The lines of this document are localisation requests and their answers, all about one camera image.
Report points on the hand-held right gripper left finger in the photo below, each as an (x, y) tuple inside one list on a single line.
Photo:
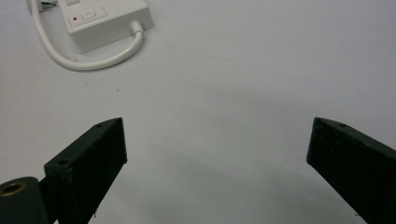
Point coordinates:
[(84, 168)]

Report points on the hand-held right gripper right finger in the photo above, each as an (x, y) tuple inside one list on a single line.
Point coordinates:
[(355, 168)]

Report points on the white power strip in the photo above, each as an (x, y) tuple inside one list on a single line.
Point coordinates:
[(102, 21)]

